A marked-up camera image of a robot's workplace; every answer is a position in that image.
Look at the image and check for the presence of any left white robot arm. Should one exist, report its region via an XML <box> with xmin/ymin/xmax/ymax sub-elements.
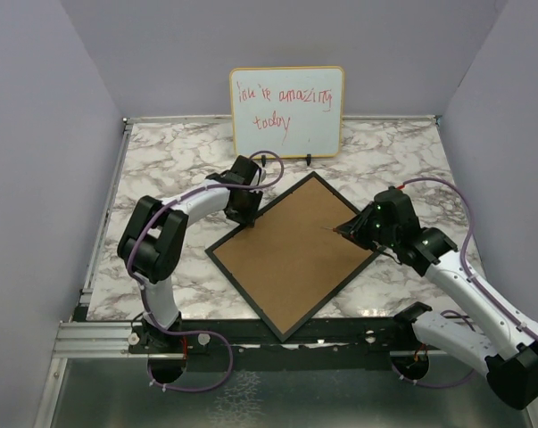
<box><xmin>117</xmin><ymin>156</ymin><xmax>266</xmax><ymax>352</ymax></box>

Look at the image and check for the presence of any yellow-framed whiteboard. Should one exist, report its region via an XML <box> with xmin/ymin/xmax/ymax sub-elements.
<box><xmin>229</xmin><ymin>66</ymin><xmax>345</xmax><ymax>159</ymax></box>

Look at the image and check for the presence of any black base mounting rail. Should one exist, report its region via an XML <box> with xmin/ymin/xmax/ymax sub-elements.
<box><xmin>128</xmin><ymin>317</ymin><xmax>435</xmax><ymax>378</ymax></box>

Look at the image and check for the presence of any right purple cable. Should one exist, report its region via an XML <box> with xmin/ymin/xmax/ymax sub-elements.
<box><xmin>395</xmin><ymin>177</ymin><xmax>538</xmax><ymax>400</ymax></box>

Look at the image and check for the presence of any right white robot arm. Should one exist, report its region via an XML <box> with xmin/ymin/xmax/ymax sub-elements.
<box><xmin>333</xmin><ymin>187</ymin><xmax>538</xmax><ymax>410</ymax></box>

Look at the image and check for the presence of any black picture frame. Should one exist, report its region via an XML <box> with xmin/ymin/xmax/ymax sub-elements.
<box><xmin>205</xmin><ymin>172</ymin><xmax>378</xmax><ymax>339</ymax></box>

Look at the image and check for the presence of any aluminium table edge rail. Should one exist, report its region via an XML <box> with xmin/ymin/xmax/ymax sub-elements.
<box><xmin>53</xmin><ymin>118</ymin><xmax>141</xmax><ymax>358</ymax></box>

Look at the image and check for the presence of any black whiteboard stand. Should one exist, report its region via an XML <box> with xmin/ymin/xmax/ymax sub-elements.
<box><xmin>255</xmin><ymin>153</ymin><xmax>313</xmax><ymax>167</ymax></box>

